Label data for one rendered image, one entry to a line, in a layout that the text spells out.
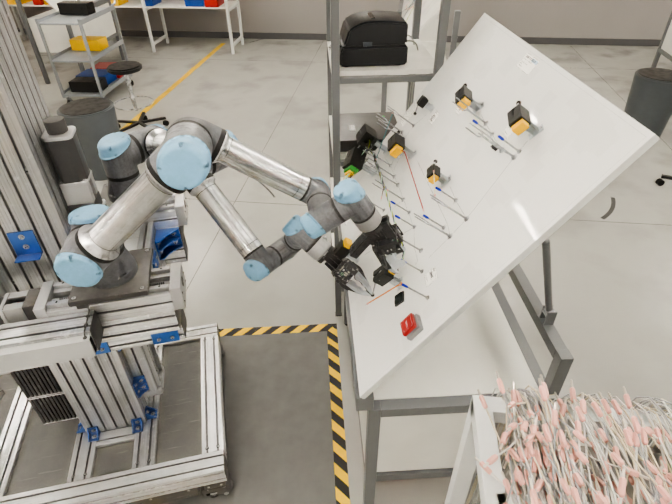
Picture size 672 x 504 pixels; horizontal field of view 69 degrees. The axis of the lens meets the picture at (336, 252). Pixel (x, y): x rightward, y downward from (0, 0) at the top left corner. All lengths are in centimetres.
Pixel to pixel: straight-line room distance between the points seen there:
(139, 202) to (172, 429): 134
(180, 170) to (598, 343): 260
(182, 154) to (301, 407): 171
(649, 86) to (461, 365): 431
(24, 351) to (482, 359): 142
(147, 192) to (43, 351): 62
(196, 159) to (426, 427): 111
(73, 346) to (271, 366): 138
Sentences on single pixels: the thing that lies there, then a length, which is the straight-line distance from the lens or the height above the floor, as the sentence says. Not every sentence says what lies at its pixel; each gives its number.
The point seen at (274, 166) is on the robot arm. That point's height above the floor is 150.
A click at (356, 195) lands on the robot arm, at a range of 127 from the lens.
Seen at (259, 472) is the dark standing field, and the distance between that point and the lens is 243.
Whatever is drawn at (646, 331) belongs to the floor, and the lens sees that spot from 341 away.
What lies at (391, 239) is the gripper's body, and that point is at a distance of 139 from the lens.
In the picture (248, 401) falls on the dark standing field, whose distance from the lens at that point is 265.
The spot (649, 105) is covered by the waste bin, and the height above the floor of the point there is 39.
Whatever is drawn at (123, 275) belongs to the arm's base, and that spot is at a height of 119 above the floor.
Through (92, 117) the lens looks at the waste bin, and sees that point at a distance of 463.
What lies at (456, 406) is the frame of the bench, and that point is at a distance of 165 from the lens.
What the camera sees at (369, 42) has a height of 157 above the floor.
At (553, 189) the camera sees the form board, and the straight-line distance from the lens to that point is 129.
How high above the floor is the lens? 212
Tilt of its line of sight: 37 degrees down
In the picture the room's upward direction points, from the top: 1 degrees counter-clockwise
